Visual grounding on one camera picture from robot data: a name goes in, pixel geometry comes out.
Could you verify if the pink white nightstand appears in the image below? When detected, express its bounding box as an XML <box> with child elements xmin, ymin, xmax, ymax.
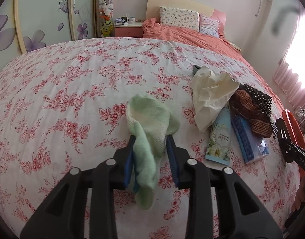
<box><xmin>113</xmin><ymin>22</ymin><xmax>143</xmax><ymax>38</ymax></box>

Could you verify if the floral red white tablecloth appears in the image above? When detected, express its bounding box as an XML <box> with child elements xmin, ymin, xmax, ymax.
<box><xmin>0</xmin><ymin>38</ymin><xmax>300</xmax><ymax>238</ymax></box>

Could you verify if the grey-green sock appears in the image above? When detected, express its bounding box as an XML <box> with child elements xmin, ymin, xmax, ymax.
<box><xmin>192</xmin><ymin>65</ymin><xmax>202</xmax><ymax>76</ymax></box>

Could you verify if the plush toy display tube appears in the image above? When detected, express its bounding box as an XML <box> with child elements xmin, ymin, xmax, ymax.
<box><xmin>98</xmin><ymin>0</ymin><xmax>114</xmax><ymax>37</ymax></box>

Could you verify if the blue tissue pack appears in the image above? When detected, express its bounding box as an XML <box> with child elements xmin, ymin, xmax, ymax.
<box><xmin>231</xmin><ymin>115</ymin><xmax>269</xmax><ymax>164</ymax></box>

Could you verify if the right side nightstand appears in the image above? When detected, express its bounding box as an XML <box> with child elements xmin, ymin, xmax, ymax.
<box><xmin>229</xmin><ymin>42</ymin><xmax>242</xmax><ymax>52</ymax></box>

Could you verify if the salmon pink bed duvet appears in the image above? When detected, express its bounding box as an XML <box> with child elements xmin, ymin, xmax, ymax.
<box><xmin>142</xmin><ymin>18</ymin><xmax>284</xmax><ymax>111</ymax></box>

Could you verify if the person's right hand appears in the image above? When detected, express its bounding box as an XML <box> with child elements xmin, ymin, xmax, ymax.
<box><xmin>291</xmin><ymin>176</ymin><xmax>305</xmax><ymax>212</ymax></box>

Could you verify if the floral cream pillow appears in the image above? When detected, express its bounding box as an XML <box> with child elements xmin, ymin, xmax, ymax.
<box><xmin>159</xmin><ymin>7</ymin><xmax>199</xmax><ymax>31</ymax></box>

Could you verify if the green frog plush toy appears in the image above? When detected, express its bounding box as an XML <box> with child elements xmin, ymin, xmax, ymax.
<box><xmin>101</xmin><ymin>20</ymin><xmax>114</xmax><ymax>37</ymax></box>

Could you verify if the orange plastic laundry basket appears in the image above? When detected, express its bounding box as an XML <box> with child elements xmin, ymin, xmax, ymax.
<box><xmin>282</xmin><ymin>108</ymin><xmax>305</xmax><ymax>177</ymax></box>

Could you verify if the glass sliding wardrobe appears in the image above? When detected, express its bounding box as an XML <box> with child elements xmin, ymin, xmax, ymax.
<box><xmin>0</xmin><ymin>0</ymin><xmax>96</xmax><ymax>72</ymax></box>

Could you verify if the light green sock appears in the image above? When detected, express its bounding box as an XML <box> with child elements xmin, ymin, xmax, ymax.
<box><xmin>126</xmin><ymin>94</ymin><xmax>180</xmax><ymax>210</ymax></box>

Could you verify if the white tissue paper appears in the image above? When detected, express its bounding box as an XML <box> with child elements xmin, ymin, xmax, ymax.
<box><xmin>191</xmin><ymin>66</ymin><xmax>240</xmax><ymax>132</ymax></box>

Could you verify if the black white checkered scrunchie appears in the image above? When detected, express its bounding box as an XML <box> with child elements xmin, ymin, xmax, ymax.
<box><xmin>243</xmin><ymin>84</ymin><xmax>277</xmax><ymax>137</ymax></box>

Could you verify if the white mug on nightstand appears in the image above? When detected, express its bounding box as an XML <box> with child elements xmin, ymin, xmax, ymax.
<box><xmin>128</xmin><ymin>17</ymin><xmax>136</xmax><ymax>24</ymax></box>

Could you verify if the beige pink headboard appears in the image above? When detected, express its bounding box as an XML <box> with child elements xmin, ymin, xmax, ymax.
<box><xmin>145</xmin><ymin>0</ymin><xmax>226</xmax><ymax>33</ymax></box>

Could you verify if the red plaid scrunchie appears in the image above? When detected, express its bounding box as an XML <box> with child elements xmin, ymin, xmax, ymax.
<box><xmin>230</xmin><ymin>90</ymin><xmax>273</xmax><ymax>138</ymax></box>

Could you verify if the pink striped pillow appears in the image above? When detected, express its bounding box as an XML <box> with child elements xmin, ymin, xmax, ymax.
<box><xmin>199</xmin><ymin>14</ymin><xmax>220</xmax><ymax>38</ymax></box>

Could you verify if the pink window curtain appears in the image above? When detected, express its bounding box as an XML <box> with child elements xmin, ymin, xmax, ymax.
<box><xmin>272</xmin><ymin>60</ymin><xmax>305</xmax><ymax>109</ymax></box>

